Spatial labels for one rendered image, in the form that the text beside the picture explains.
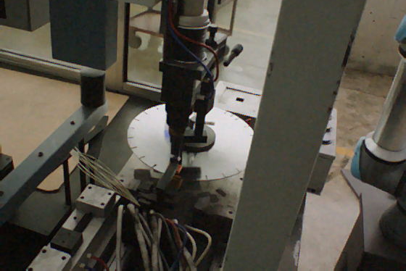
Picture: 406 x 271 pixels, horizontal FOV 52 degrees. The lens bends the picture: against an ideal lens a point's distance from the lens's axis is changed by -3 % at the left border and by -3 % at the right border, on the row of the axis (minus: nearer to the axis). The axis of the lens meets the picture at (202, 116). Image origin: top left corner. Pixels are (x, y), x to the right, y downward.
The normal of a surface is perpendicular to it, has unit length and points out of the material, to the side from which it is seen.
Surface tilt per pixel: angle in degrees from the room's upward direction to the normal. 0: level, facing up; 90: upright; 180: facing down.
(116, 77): 90
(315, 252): 0
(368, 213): 0
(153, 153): 0
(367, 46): 90
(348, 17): 90
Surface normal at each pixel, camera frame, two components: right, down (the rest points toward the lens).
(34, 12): 0.96, 0.24
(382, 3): -0.11, 0.53
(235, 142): 0.12, -0.84
